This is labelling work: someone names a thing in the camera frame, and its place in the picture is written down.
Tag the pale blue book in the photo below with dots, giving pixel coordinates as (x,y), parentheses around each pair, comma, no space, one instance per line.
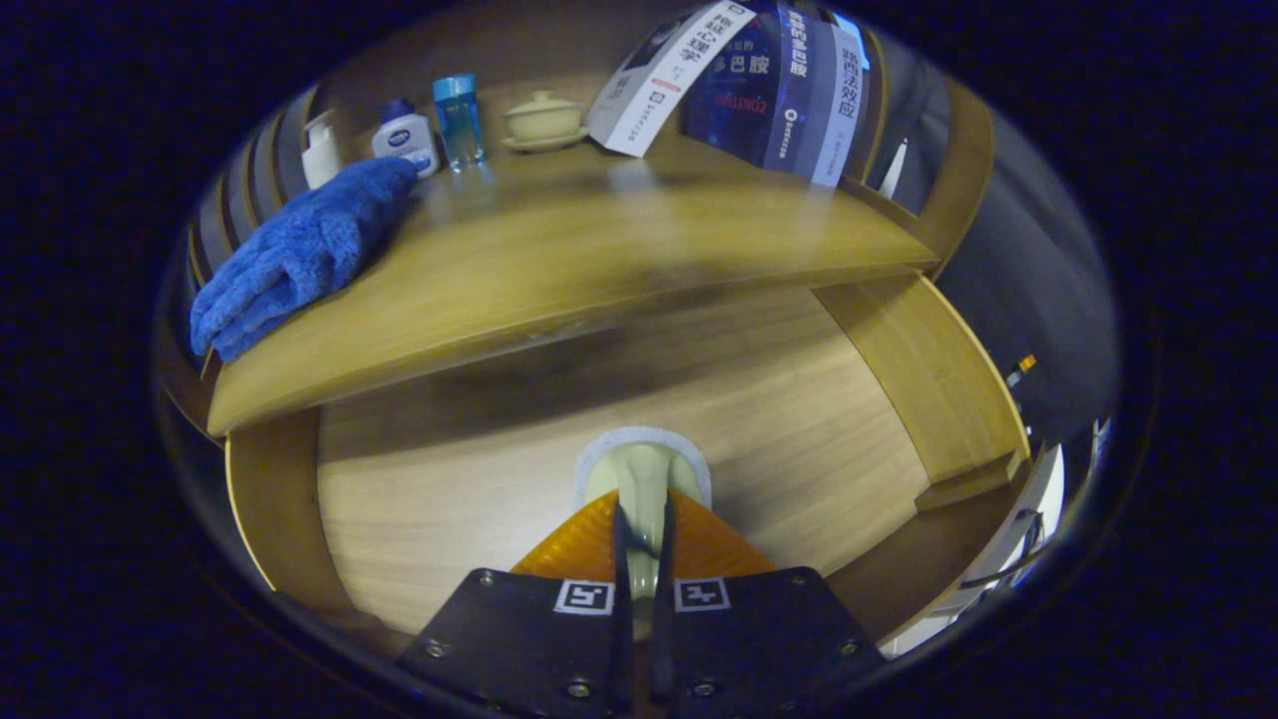
(844,100)

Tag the white bottle with blue cap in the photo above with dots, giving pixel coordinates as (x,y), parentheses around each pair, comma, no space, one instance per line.
(404,135)

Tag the wooden cabinet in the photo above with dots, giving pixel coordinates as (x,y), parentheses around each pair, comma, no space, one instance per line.
(958,170)

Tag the white book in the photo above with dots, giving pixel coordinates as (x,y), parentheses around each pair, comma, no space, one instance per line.
(649,90)

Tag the wooden drawer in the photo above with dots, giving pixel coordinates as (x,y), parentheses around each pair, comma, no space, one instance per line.
(599,399)

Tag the blue folded towel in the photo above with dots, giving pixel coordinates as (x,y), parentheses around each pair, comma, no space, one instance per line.
(290,250)

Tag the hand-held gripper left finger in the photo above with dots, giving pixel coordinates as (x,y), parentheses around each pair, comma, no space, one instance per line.
(519,639)

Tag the white pump bottle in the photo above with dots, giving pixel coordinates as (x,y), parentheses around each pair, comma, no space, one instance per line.
(321,160)

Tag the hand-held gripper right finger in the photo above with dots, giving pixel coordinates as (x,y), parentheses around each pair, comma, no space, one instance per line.
(769,639)

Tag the black device with orange part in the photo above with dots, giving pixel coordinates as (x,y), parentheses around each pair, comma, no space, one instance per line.
(1020,367)

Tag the dark blue book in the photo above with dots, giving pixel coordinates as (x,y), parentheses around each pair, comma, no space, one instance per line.
(749,90)

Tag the wooden countertop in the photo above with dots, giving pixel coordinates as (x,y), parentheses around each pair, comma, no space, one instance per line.
(599,230)

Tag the clear blue bottle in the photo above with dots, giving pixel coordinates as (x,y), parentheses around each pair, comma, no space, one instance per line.
(459,120)

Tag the black backdrop cloth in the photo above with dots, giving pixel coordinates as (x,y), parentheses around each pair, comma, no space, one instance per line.
(1038,280)

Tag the beige lidded teacup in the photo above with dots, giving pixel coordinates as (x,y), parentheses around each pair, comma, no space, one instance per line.
(544,120)

